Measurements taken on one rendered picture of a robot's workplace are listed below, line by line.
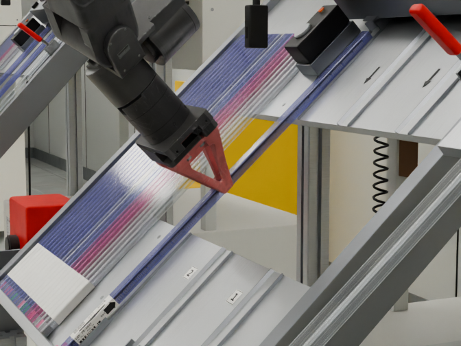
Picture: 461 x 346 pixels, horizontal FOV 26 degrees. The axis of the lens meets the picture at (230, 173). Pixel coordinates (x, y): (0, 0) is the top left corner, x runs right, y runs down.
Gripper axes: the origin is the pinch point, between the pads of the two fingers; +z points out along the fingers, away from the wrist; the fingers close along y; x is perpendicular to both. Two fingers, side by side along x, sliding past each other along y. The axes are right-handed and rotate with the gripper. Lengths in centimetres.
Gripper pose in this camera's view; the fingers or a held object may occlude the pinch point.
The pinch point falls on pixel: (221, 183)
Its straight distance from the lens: 112.2
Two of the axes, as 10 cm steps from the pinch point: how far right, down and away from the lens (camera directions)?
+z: 6.2, 6.9, 3.8
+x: -6.7, 7.2, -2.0
